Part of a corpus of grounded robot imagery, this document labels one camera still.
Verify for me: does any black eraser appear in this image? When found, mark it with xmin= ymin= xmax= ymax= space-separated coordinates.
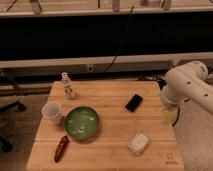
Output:
xmin=125 ymin=94 xmax=143 ymax=112

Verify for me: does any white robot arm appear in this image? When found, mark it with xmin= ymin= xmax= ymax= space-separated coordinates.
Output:
xmin=160 ymin=61 xmax=213 ymax=121

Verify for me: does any white wrapped square object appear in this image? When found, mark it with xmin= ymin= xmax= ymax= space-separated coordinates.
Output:
xmin=128 ymin=132 xmax=150 ymax=156

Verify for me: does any green bowl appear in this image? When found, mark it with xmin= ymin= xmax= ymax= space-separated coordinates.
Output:
xmin=64 ymin=106 xmax=100 ymax=140

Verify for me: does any small clear bottle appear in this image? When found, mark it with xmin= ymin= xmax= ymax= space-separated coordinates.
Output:
xmin=62 ymin=72 xmax=75 ymax=99

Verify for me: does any red brown pen tool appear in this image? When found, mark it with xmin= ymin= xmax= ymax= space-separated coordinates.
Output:
xmin=54 ymin=136 xmax=69 ymax=163

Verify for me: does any white cup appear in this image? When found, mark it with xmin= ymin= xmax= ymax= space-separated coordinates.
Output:
xmin=41 ymin=102 xmax=63 ymax=125

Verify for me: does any black office chair base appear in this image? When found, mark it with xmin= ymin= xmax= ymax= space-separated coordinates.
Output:
xmin=0 ymin=69 xmax=27 ymax=153

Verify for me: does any black hanging cable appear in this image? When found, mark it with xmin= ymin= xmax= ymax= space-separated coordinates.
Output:
xmin=101 ymin=4 xmax=135 ymax=74

